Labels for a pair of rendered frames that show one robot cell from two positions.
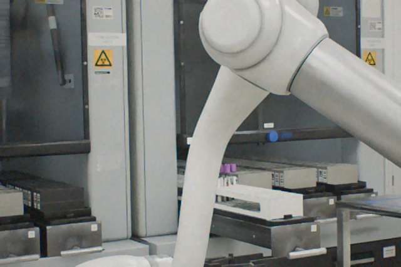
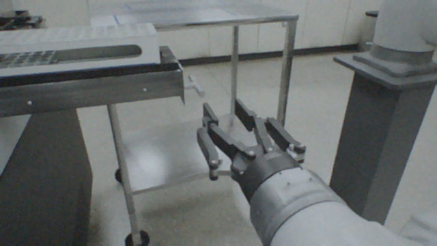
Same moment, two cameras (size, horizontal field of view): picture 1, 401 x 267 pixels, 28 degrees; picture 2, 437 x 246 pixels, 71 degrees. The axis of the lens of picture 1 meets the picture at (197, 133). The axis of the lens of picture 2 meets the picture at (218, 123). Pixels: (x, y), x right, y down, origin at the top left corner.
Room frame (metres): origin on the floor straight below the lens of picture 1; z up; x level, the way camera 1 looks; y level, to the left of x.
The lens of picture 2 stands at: (1.60, 0.32, 0.98)
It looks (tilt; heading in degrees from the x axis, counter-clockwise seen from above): 29 degrees down; 283
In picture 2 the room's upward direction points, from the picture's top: straight up
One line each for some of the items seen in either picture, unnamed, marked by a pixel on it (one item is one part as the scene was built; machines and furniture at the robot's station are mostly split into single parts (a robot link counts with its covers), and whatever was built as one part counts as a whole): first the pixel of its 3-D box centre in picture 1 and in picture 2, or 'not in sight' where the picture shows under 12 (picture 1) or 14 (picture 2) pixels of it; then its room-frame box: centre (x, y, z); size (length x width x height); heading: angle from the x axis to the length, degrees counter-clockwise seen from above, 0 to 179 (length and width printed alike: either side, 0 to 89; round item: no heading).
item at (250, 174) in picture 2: not in sight; (265, 171); (1.61, 0.02, 0.75); 0.09 x 0.08 x 0.07; 119
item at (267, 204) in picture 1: (250, 203); (68, 52); (1.96, -0.12, 0.83); 0.30 x 0.10 x 0.06; 30
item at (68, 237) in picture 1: (31, 217); not in sight; (2.15, 0.45, 0.78); 0.73 x 0.14 x 0.09; 30
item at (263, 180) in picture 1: (253, 183); not in sight; (2.22, -0.15, 0.85); 0.12 x 0.02 x 0.06; 120
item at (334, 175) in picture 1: (340, 175); (3, 7); (2.37, -0.42, 0.85); 0.12 x 0.02 x 0.06; 119
